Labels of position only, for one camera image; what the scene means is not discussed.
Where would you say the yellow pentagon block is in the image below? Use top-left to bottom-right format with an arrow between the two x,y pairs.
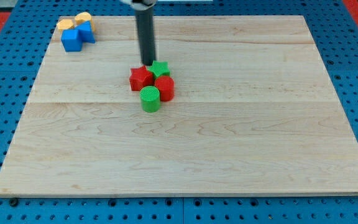
56,19 -> 75,32

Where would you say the blue triangular block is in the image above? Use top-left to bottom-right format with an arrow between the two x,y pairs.
75,21 -> 96,44

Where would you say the red cylinder block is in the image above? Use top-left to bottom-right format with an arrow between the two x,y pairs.
154,76 -> 175,101

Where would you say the red star block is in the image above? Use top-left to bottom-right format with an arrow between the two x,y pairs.
129,65 -> 154,91

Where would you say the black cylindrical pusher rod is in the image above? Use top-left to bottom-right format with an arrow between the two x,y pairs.
135,6 -> 156,66

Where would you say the green cylinder block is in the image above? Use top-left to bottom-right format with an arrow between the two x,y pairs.
139,86 -> 160,113

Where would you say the yellow heart block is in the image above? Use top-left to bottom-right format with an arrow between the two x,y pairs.
74,12 -> 95,32

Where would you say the light wooden board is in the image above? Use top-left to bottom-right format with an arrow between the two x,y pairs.
0,16 -> 358,198

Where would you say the green star block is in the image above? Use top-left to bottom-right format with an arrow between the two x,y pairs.
147,60 -> 170,79

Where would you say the blue cube block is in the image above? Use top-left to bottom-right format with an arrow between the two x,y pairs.
61,29 -> 83,52

